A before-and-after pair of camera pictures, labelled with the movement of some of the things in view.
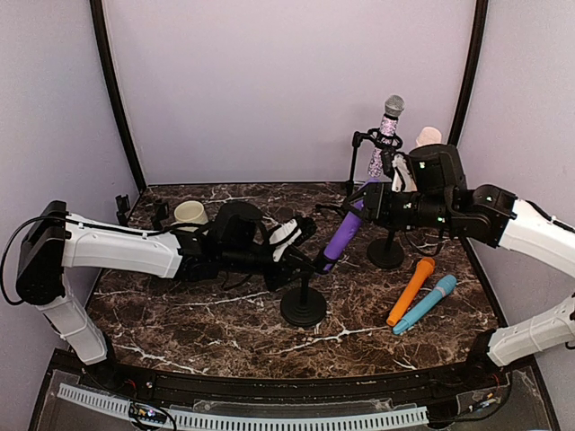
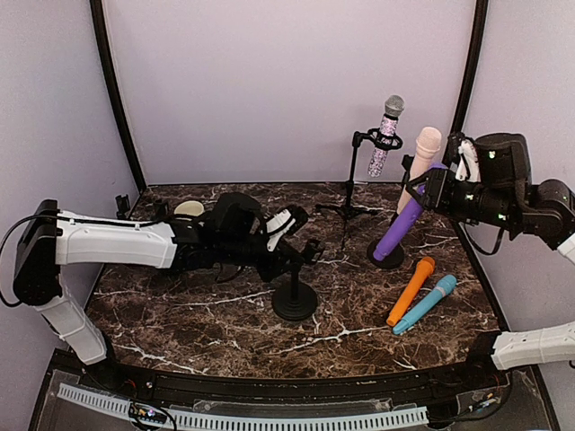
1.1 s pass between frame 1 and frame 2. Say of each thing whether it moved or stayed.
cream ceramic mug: stayed
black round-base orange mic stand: stayed
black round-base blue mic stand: stayed
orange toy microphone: stayed
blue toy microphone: stayed
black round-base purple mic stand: moved
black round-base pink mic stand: stayed
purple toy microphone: moved
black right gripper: moved
